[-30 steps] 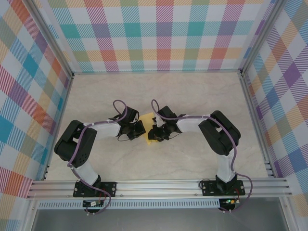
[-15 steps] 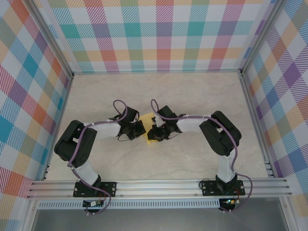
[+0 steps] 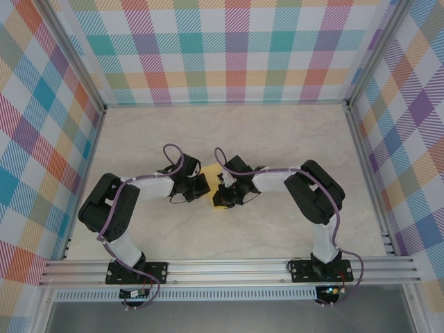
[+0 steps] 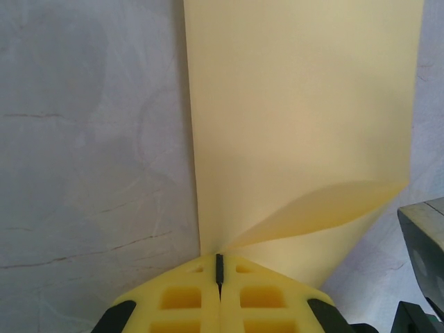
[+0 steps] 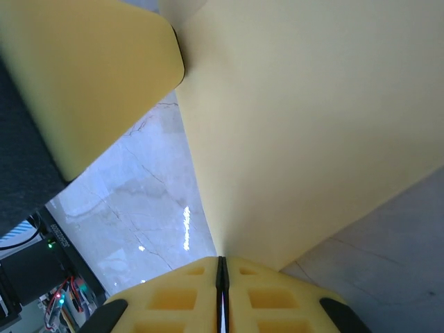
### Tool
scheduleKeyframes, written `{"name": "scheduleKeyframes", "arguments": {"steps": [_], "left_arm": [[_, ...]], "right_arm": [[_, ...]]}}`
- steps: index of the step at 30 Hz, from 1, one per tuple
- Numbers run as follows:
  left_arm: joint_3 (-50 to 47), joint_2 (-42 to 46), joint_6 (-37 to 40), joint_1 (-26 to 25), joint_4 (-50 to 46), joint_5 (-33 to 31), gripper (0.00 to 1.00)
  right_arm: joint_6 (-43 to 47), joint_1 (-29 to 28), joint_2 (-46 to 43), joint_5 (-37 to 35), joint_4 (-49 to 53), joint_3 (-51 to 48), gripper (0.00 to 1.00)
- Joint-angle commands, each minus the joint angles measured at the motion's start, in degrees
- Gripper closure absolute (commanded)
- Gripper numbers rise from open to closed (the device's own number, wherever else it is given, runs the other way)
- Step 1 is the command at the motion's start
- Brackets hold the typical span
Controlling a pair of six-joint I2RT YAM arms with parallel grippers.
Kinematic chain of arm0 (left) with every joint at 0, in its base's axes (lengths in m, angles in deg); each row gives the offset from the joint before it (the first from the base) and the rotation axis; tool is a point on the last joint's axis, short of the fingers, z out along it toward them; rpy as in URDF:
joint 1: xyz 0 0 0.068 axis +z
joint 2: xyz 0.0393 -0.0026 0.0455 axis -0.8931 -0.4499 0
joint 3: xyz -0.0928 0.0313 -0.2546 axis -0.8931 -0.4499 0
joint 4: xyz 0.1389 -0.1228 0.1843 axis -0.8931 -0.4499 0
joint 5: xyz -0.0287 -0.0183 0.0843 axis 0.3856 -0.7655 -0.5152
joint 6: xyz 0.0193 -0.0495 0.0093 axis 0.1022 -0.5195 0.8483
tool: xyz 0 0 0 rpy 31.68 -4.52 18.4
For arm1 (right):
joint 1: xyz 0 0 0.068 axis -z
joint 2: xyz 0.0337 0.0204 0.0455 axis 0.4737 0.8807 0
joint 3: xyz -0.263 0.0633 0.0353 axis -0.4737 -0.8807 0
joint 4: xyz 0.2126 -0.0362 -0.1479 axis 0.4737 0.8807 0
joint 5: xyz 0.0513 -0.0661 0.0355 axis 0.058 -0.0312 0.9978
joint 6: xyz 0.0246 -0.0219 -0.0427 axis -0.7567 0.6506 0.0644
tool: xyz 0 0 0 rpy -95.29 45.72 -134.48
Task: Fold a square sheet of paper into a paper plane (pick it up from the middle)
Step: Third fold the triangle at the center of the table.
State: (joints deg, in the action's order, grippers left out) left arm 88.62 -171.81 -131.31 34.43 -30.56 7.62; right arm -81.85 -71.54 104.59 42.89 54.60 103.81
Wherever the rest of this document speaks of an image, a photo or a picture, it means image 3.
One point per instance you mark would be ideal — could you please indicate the yellow cloth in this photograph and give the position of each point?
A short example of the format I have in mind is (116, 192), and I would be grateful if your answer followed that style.
(211, 171)

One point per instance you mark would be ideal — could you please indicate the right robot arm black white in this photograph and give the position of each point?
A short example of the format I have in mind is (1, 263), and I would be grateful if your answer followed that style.
(274, 180)

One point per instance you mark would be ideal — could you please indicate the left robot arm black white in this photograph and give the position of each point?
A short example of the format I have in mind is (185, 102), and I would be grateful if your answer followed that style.
(152, 187)

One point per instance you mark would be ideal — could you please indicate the grey metal panel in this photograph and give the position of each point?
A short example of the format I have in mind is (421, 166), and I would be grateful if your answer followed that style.
(225, 317)

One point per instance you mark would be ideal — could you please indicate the wide aluminium mounting rail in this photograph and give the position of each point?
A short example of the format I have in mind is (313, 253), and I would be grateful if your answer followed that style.
(225, 270)

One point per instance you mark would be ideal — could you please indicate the thin aluminium frame rail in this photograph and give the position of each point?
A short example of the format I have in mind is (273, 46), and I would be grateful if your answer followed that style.
(225, 103)

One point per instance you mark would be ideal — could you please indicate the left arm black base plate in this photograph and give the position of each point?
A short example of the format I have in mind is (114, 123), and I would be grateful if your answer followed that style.
(159, 270)

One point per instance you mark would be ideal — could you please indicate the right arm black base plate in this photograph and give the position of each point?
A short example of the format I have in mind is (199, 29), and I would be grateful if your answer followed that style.
(300, 270)

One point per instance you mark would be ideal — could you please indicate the aluminium side frame rail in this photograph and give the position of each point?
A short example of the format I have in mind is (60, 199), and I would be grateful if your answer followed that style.
(368, 173)
(86, 173)

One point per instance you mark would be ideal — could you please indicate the aluminium frame post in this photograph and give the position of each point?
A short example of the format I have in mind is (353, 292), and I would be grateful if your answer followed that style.
(79, 59)
(377, 52)

